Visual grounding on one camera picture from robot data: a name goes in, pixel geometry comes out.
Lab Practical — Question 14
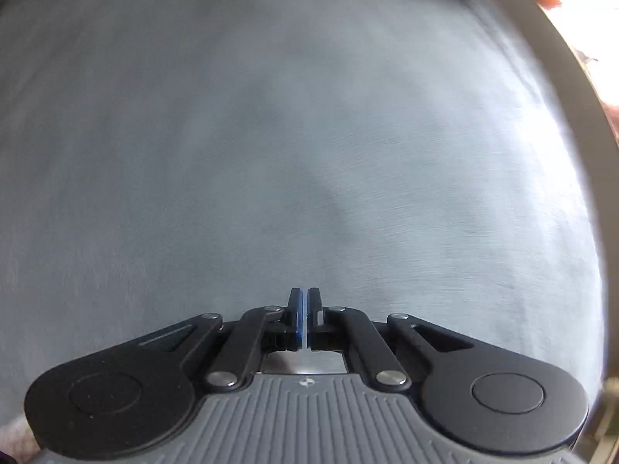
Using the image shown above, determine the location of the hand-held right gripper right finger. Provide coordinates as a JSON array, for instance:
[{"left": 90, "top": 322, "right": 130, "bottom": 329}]
[{"left": 306, "top": 288, "right": 474, "bottom": 390}]

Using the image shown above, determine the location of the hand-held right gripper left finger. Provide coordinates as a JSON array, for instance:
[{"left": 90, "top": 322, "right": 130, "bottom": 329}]
[{"left": 138, "top": 288, "right": 305, "bottom": 391}]

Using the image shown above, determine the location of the grey bed blanket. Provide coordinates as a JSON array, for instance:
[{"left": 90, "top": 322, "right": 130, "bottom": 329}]
[{"left": 0, "top": 0, "right": 610, "bottom": 445}]

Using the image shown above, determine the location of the bright window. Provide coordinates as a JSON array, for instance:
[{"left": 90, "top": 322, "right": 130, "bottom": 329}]
[{"left": 527, "top": 0, "right": 619, "bottom": 155}]

